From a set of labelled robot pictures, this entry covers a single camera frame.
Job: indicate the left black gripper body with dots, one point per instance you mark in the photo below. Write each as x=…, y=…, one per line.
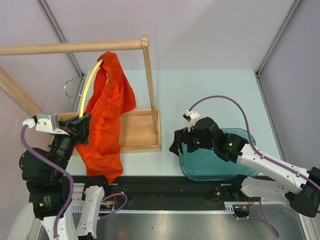
x=67, y=127

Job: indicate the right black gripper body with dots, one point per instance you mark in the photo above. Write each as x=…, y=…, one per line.
x=194, y=142

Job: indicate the yellow clothes hanger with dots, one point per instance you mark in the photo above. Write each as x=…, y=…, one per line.
x=80, y=99

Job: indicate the orange shorts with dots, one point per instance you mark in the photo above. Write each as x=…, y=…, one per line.
x=112, y=96

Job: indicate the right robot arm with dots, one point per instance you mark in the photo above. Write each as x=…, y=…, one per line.
x=296, y=186

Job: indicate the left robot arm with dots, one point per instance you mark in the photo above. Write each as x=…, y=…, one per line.
x=51, y=187

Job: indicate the teal plastic bin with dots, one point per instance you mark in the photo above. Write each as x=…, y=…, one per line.
x=205, y=165

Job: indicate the wooden clothes rack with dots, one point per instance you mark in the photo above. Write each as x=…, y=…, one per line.
x=140, y=128

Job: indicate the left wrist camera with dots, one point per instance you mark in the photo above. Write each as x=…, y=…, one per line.
x=46, y=123

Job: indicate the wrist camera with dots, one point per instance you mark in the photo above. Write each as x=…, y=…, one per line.
x=46, y=123
x=192, y=117

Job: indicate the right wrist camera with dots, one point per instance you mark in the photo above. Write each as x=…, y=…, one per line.
x=192, y=117

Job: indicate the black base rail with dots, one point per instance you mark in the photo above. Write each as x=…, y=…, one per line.
x=174, y=193

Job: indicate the aluminium cable duct rail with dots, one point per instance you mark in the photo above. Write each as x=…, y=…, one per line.
x=228, y=209

